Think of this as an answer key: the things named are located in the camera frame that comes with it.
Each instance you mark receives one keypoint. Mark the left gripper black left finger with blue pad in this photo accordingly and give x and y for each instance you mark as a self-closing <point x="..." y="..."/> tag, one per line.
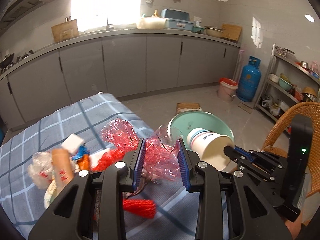
<point x="70" y="216"/>

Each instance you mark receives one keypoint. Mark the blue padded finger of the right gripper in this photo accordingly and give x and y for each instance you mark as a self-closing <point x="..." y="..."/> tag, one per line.
<point x="243" y="152"/>

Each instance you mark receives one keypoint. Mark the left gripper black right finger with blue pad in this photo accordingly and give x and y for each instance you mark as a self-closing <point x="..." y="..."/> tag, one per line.
<point x="228" y="203"/>

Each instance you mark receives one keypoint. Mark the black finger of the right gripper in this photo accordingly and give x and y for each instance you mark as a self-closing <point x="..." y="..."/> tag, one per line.
<point x="263" y="164"/>

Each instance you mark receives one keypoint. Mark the white paper cup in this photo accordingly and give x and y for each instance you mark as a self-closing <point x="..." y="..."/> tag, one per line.
<point x="209" y="146"/>

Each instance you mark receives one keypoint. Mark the beige paper tube wrapper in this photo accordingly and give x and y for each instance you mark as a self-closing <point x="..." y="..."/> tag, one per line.
<point x="63" y="171"/>

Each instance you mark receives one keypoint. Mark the orange blue snack wrapper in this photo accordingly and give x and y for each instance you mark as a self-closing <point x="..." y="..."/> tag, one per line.
<point x="82" y="158"/>

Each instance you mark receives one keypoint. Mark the red plastic bag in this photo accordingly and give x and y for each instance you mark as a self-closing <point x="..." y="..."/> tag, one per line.
<point x="109" y="158"/>

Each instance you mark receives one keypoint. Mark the red mesh net bag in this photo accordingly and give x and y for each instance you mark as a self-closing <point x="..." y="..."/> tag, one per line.
<point x="144" y="208"/>

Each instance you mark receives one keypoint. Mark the clear white plastic bag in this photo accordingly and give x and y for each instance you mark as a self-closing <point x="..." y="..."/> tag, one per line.
<point x="41" y="170"/>

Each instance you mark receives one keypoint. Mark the pink plastic bag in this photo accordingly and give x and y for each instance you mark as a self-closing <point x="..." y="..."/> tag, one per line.
<point x="161" y="158"/>

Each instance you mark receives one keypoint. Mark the checkered rag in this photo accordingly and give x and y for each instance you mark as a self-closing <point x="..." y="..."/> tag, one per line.
<point x="144" y="180"/>

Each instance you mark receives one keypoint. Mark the grey kitchen cabinet run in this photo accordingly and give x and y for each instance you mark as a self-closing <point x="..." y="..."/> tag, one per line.
<point x="123" y="63"/>

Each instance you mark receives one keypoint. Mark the white folded paper towel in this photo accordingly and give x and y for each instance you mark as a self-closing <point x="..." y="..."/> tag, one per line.
<point x="95" y="157"/>

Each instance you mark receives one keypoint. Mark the pink bucket red lid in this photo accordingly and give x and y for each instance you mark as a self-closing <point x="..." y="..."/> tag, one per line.
<point x="227" y="89"/>

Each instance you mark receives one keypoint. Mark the white black sponge block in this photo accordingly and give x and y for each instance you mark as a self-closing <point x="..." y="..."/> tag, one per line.
<point x="72" y="144"/>

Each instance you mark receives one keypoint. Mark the blue plaid tablecloth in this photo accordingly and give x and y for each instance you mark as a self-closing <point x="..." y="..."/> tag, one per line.
<point x="23" y="201"/>

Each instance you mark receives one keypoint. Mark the mint green enamel basin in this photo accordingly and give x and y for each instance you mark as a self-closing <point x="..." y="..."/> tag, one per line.
<point x="184" y="122"/>

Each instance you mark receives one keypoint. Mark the blue gas cylinder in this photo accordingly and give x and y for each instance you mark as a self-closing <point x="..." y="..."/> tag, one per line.
<point x="249" y="80"/>

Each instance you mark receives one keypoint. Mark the wicker chair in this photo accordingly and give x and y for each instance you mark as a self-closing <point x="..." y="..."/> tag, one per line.
<point x="310" y="110"/>

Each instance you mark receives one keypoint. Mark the steel storage shelf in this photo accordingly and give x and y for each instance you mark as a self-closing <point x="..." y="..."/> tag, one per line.
<point x="288" y="82"/>

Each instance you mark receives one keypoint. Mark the cardboard piece on floor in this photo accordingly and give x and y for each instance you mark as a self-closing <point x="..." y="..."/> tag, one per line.
<point x="187" y="106"/>

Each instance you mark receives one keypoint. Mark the wooden cutting board right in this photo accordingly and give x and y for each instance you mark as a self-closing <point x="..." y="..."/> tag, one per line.
<point x="231" y="32"/>

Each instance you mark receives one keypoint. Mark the wooden cutting board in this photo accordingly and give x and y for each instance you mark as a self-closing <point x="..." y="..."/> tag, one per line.
<point x="65" y="31"/>
<point x="231" y="32"/>

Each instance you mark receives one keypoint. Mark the beige pot on counter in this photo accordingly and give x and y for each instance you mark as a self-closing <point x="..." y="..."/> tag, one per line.
<point x="214" y="31"/>

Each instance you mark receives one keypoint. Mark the blue dish rack box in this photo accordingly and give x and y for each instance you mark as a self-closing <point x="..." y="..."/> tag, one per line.
<point x="176" y="19"/>

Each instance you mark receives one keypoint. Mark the white plastic container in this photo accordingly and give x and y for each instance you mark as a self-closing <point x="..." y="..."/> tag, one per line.
<point x="151" y="23"/>

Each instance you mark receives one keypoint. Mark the black wok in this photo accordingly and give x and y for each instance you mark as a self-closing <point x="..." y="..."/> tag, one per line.
<point x="7" y="61"/>

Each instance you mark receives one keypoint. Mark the wooden cutting board left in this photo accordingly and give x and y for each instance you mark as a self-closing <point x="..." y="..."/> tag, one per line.
<point x="65" y="31"/>

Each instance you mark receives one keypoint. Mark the chrome faucet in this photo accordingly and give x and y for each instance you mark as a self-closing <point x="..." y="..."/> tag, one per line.
<point x="109" y="26"/>

